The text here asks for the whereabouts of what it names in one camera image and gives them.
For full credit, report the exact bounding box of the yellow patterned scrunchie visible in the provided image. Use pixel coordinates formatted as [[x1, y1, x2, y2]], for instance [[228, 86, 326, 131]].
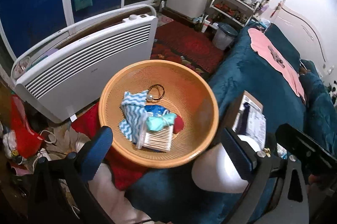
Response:
[[263, 148, 271, 157]]

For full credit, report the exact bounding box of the small white tissue pack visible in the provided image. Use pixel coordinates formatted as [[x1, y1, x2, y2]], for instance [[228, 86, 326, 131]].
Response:
[[277, 144, 287, 160]]

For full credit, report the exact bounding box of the blue white striped cloth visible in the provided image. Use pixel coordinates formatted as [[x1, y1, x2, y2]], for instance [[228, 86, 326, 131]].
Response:
[[119, 90, 148, 144]]

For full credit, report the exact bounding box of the teal face mask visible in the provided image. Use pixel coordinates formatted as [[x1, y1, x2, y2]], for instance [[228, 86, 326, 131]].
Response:
[[146, 113, 177, 132]]

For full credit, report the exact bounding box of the blue wet wipes pack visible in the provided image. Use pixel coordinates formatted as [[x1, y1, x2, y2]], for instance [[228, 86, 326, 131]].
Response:
[[144, 104, 170, 117]]

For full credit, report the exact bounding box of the black hair tie with pearl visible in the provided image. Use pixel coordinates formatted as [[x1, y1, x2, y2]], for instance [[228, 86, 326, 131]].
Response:
[[146, 84, 166, 103]]

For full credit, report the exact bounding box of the red sponge ball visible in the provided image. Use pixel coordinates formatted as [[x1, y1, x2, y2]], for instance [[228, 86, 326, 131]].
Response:
[[173, 115, 185, 135]]

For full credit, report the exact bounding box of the cotton swab bag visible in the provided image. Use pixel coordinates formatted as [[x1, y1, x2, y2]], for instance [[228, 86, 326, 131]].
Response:
[[136, 113, 174, 152]]

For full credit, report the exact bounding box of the person's right hand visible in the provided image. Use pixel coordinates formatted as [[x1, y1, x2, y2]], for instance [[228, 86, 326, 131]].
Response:
[[308, 174, 320, 185]]

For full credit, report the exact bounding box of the red cloth under basket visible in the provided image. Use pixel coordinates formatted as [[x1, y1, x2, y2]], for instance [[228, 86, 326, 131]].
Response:
[[71, 102, 149, 190]]

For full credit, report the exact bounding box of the white cylindrical smart speaker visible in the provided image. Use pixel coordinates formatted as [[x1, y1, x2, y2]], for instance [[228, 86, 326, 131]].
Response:
[[191, 143, 249, 194]]

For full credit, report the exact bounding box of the cardboard box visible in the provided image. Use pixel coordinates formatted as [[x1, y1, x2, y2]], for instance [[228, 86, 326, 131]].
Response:
[[227, 91, 263, 132]]

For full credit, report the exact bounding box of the dark blue quilt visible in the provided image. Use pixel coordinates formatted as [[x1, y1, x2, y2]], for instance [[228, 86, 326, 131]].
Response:
[[299, 59, 336, 157]]

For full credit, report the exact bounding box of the yellow plastic basket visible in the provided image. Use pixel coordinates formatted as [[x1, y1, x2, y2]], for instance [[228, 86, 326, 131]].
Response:
[[98, 60, 219, 169]]

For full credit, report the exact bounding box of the white panel heater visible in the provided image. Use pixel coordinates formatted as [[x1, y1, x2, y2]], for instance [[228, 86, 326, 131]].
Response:
[[11, 4, 158, 123]]

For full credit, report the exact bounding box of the panda plush toy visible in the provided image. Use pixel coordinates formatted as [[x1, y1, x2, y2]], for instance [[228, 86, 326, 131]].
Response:
[[328, 80, 337, 106]]

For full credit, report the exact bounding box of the red plastic bag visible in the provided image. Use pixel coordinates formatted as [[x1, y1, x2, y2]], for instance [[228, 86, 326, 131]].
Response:
[[11, 95, 44, 159]]

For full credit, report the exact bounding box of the blue plush bed blanket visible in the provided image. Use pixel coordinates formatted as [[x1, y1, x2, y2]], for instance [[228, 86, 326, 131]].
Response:
[[124, 27, 306, 223]]

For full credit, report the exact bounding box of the white headboard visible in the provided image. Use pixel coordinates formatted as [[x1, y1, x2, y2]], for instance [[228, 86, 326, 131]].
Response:
[[273, 6, 333, 77]]

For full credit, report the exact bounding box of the pink towel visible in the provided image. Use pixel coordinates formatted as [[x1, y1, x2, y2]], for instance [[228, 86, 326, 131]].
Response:
[[247, 28, 306, 103]]

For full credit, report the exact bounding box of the red floral rug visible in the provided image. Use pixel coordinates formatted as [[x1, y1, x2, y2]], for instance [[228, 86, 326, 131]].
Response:
[[150, 21, 224, 79]]

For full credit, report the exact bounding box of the translucent trash bin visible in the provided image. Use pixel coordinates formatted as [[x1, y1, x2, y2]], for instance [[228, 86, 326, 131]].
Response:
[[213, 23, 238, 51]]

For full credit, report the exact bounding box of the white storage rack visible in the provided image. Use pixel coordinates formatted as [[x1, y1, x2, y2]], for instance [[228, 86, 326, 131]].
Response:
[[205, 0, 257, 28]]

